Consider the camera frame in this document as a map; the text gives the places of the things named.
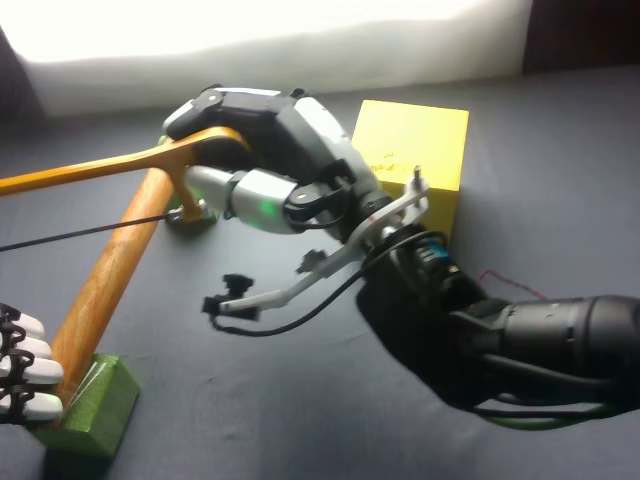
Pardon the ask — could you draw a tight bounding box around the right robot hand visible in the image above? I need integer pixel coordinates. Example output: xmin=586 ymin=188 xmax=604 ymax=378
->
xmin=162 ymin=85 xmax=386 ymax=236

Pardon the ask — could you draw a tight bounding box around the yellow hacksaw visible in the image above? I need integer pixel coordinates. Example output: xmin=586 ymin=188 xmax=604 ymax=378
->
xmin=0 ymin=126 xmax=254 ymax=254

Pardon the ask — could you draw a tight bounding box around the wooden dowel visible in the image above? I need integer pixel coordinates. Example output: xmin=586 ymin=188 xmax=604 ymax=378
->
xmin=49 ymin=167 xmax=176 ymax=401

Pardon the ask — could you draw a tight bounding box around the yellow block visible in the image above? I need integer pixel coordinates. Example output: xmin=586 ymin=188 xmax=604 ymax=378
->
xmin=349 ymin=99 xmax=471 ymax=241

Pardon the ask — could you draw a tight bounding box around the white board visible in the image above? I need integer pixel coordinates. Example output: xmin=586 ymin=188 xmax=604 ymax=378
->
xmin=0 ymin=0 xmax=532 ymax=119

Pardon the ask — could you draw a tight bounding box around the grey table cloth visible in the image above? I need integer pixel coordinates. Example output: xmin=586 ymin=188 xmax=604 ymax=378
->
xmin=0 ymin=64 xmax=640 ymax=480

